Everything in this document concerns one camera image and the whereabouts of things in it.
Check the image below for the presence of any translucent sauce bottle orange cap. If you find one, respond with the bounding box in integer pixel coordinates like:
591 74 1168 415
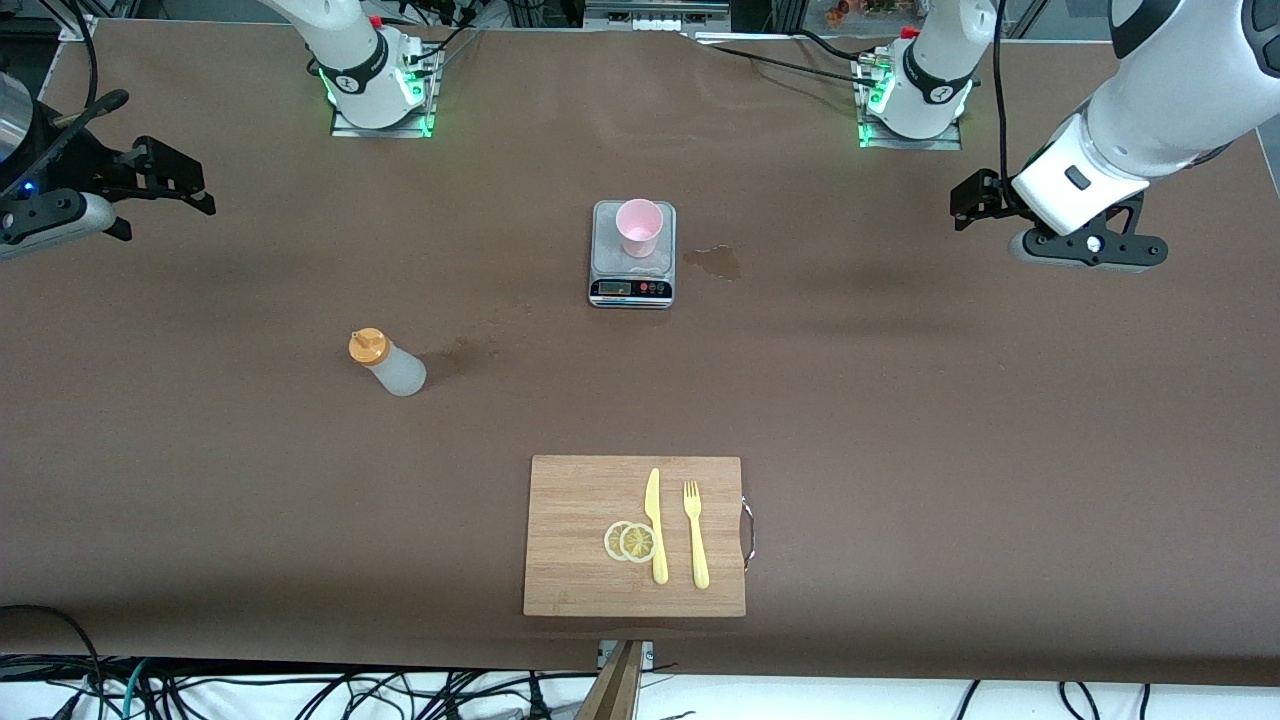
348 328 428 398

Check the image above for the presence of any pink plastic cup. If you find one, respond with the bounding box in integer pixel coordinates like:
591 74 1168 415
616 198 665 259

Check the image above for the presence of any brown sauce puddle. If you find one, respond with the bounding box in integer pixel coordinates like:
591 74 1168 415
683 245 743 283

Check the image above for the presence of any silver digital kitchen scale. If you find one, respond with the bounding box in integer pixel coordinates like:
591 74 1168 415
588 200 678 309

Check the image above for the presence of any yellow plastic fork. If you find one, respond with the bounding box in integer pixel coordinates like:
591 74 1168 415
683 480 711 590

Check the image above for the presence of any yellow plastic knife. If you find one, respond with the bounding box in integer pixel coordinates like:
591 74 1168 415
644 467 670 586

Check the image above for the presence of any bamboo cutting board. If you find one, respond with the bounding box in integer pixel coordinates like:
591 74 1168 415
523 455 748 618

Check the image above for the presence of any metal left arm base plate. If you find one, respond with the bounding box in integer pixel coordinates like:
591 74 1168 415
857 50 964 151

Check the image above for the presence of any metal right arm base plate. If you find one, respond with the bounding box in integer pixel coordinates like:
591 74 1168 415
330 45 438 139

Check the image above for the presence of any black tabletop cable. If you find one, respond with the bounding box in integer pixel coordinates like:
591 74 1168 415
690 30 871 79

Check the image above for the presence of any black looped cable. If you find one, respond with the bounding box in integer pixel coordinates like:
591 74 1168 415
0 605 106 720

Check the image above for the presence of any teal cable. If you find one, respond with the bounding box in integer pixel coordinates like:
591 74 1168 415
118 658 153 720

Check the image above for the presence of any black cable tangle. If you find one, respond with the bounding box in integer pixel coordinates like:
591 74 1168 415
150 668 601 720

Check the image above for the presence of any wooden post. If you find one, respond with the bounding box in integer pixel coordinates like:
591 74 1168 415
575 640 646 720

